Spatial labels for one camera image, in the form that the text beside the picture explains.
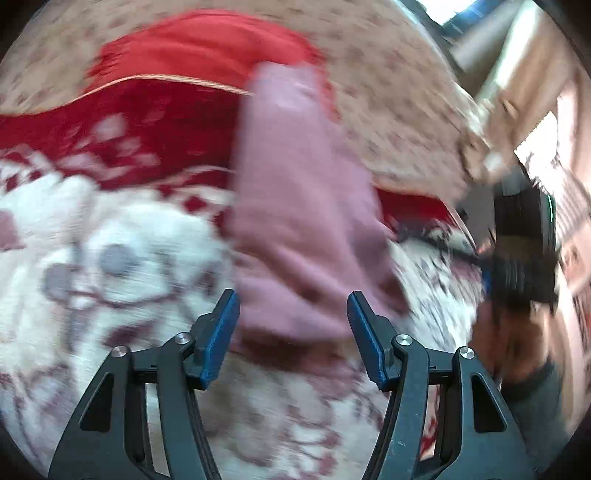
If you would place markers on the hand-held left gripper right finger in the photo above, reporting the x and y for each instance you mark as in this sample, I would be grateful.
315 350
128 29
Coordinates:
369 341

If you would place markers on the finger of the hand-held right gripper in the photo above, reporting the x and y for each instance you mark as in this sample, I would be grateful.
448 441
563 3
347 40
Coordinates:
452 249

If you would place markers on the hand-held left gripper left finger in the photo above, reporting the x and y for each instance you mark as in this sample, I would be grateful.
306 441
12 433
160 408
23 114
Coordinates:
217 341

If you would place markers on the mauve long-sleeve shirt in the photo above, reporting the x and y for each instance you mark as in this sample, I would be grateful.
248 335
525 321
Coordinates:
300 207

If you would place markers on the person's right hand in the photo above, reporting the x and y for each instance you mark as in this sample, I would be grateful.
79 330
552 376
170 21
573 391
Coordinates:
508 332

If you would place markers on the red and white floral blanket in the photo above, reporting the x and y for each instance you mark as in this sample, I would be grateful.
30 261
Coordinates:
115 277

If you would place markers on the beige floral sofa cover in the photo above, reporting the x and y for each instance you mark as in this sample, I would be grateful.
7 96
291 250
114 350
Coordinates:
392 92

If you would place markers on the red ruffled cushion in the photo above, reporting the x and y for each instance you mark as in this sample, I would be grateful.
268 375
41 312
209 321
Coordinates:
198 46

